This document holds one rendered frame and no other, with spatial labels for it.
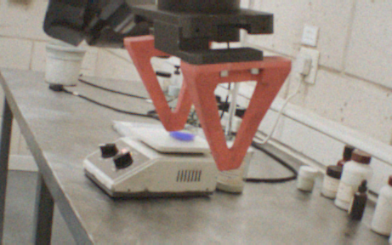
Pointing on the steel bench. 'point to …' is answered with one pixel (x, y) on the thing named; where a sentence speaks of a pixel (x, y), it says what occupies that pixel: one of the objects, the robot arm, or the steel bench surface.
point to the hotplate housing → (161, 173)
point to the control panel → (113, 162)
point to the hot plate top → (151, 136)
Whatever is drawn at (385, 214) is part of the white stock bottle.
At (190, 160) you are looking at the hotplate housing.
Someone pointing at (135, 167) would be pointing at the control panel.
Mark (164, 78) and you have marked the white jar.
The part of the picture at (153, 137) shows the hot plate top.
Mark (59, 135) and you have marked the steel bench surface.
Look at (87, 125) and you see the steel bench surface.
